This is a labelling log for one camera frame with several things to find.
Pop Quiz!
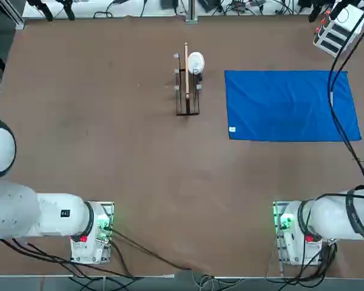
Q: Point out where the blue towel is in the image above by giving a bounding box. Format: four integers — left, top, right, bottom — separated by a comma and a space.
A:
224, 70, 362, 142

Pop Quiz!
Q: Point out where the white stacked drawer box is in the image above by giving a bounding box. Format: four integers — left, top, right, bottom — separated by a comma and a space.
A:
312, 4, 364, 58

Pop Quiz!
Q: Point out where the white paper cup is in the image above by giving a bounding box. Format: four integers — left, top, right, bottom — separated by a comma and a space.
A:
187, 52, 206, 75

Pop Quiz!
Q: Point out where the aluminium frame profile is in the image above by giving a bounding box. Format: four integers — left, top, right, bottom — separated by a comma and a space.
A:
0, 0, 25, 30

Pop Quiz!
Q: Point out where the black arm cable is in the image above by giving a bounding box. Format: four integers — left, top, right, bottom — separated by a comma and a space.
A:
327, 12, 364, 187

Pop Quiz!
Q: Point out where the aluminium camera post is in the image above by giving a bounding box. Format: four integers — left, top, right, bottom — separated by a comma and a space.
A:
184, 0, 198, 24

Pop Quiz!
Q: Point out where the black wire cup rack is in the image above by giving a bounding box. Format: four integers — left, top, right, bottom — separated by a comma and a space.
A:
173, 42, 203, 116

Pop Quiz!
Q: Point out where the aluminium base plate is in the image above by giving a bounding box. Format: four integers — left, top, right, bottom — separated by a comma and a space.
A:
69, 199, 115, 264
272, 199, 324, 267

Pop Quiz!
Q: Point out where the black base cable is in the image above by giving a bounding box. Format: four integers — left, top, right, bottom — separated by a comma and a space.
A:
107, 229, 201, 272

